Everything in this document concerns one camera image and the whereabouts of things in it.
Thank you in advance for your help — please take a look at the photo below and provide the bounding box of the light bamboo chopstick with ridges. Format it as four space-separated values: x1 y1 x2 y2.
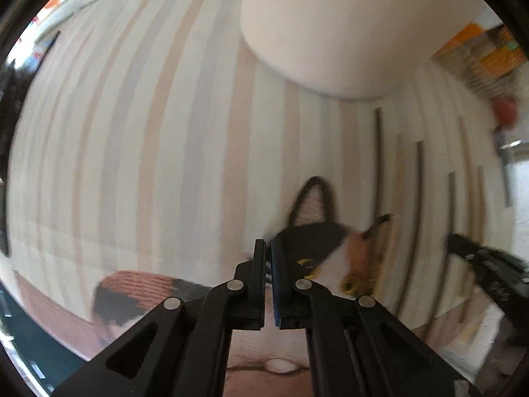
392 134 404 220

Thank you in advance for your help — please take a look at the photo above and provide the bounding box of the dark brown chopstick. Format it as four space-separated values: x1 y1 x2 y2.
395 140 425 316

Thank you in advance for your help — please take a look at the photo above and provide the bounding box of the red round object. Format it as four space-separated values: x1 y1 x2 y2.
491 95 518 128

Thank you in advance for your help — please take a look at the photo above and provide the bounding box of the striped cat placemat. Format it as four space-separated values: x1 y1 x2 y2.
1 0 528 396

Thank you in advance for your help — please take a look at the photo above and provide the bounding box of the cream utensil holder cup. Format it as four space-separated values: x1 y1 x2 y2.
240 0 485 100

